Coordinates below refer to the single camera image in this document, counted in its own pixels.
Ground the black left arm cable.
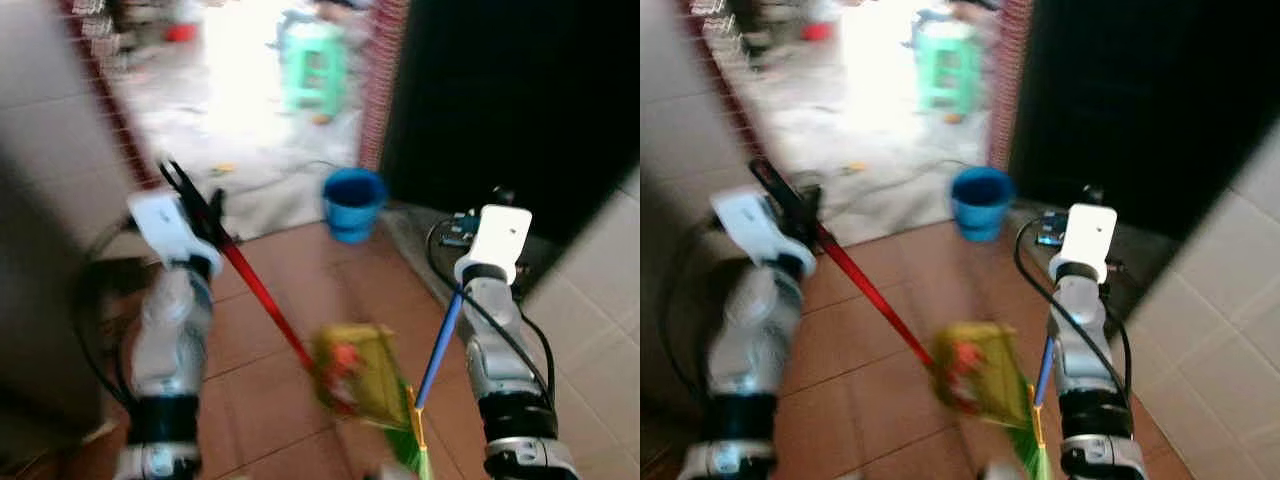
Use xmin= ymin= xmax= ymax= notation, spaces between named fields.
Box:
xmin=660 ymin=240 xmax=721 ymax=411
xmin=72 ymin=215 xmax=151 ymax=401

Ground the small blue circuit board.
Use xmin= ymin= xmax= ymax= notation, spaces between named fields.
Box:
xmin=440 ymin=212 xmax=479 ymax=249
xmin=1030 ymin=212 xmax=1069 ymax=248

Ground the green plastic stool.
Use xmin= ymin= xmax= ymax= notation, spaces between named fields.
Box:
xmin=280 ymin=22 xmax=351 ymax=116
xmin=915 ymin=22 xmax=986 ymax=116

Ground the red wrapper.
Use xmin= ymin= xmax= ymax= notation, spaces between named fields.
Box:
xmin=950 ymin=342 xmax=986 ymax=401
xmin=330 ymin=342 xmax=363 ymax=401

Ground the green dustpan with red handle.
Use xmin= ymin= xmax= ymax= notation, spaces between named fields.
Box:
xmin=220 ymin=240 xmax=411 ymax=431
xmin=820 ymin=225 xmax=1036 ymax=426

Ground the green broom with blue handle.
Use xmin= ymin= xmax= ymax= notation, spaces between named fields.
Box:
xmin=1010 ymin=335 xmax=1059 ymax=480
xmin=385 ymin=290 xmax=466 ymax=480

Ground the blue plastic bucket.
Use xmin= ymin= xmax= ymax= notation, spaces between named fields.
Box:
xmin=950 ymin=166 xmax=1017 ymax=242
xmin=321 ymin=167 xmax=389 ymax=244

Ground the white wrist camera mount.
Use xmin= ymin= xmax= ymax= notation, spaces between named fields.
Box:
xmin=1060 ymin=203 xmax=1121 ymax=284
xmin=468 ymin=205 xmax=534 ymax=286
xmin=127 ymin=190 xmax=223 ymax=276
xmin=710 ymin=187 xmax=816 ymax=276

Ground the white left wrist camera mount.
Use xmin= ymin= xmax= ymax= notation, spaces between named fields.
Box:
xmin=710 ymin=187 xmax=816 ymax=276
xmin=127 ymin=190 xmax=223 ymax=276

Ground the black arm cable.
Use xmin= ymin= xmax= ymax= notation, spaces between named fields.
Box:
xmin=427 ymin=220 xmax=556 ymax=401
xmin=660 ymin=240 xmax=721 ymax=411
xmin=72 ymin=215 xmax=151 ymax=401
xmin=1015 ymin=220 xmax=1133 ymax=401

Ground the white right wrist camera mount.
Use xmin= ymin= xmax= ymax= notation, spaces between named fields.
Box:
xmin=468 ymin=205 xmax=534 ymax=286
xmin=1060 ymin=203 xmax=1121 ymax=284

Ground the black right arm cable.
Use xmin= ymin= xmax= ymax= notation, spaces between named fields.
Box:
xmin=427 ymin=220 xmax=556 ymax=401
xmin=1015 ymin=220 xmax=1133 ymax=401

